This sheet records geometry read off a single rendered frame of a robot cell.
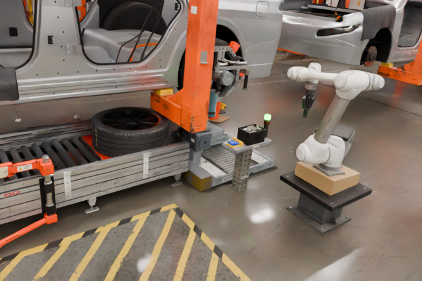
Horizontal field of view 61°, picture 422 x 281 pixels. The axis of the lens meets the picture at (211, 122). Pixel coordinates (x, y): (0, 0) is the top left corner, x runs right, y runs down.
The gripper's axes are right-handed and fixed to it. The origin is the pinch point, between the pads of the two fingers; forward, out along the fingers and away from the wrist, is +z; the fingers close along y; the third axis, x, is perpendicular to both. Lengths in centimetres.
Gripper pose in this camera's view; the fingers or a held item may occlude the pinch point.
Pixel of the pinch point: (305, 113)
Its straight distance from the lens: 303.7
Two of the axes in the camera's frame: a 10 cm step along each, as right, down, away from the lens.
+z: -1.2, 9.5, 2.9
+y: 8.9, -0.3, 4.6
